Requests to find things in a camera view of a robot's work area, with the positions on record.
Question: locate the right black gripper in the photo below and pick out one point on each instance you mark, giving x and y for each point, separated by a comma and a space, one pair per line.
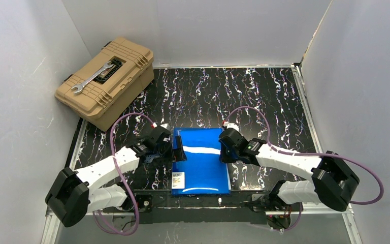
224, 148

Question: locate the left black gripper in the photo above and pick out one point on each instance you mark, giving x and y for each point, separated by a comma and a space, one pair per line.
177, 148

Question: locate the blue plastic folder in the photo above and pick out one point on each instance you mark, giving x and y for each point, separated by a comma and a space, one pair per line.
202, 173

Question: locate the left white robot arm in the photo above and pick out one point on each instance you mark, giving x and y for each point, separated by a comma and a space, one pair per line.
94, 182

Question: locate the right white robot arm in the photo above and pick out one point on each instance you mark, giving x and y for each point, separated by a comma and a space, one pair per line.
326, 178

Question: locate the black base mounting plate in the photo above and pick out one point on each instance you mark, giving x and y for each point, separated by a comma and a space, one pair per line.
160, 206

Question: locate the tan plastic toolbox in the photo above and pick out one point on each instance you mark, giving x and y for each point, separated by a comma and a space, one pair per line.
105, 98

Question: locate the silver open-end wrench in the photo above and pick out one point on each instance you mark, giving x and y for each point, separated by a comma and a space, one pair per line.
78, 88

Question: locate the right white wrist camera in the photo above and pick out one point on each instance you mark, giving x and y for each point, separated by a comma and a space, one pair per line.
230, 125

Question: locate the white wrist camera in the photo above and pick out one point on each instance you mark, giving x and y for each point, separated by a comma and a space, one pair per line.
230, 125
161, 133

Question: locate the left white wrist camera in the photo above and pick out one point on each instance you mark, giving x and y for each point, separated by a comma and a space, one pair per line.
161, 133

